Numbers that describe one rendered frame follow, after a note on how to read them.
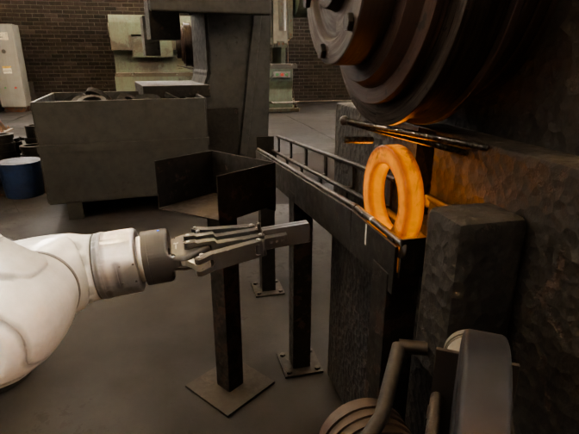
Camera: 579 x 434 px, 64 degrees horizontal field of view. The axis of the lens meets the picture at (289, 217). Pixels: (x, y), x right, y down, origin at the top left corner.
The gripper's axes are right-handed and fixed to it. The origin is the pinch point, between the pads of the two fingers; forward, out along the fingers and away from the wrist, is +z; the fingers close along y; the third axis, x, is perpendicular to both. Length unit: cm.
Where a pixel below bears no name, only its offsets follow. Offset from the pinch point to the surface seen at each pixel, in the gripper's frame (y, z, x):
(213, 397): -55, -16, -72
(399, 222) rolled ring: -4.0, 20.0, -3.0
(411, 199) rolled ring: -2.3, 21.2, 1.4
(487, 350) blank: 36.7, 6.9, 3.8
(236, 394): -55, -9, -73
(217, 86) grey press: -298, 18, 1
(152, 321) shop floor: -106, -35, -72
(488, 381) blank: 39.1, 5.4, 3.2
